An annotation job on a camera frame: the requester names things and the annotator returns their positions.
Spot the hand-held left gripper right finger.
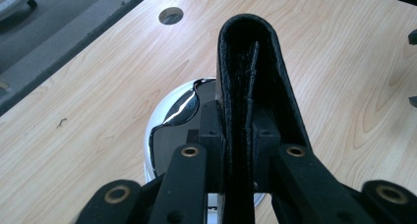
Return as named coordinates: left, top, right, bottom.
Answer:
left=252, top=107, right=282, bottom=193

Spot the white furniture foot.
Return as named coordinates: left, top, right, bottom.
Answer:
left=0, top=0, right=38, bottom=23

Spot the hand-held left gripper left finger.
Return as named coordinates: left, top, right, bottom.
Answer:
left=199, top=100, right=228, bottom=193

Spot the white round container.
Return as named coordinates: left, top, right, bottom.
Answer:
left=143, top=77, right=268, bottom=208

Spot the round table cable hole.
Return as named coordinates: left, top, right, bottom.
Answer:
left=157, top=6, right=185, bottom=26

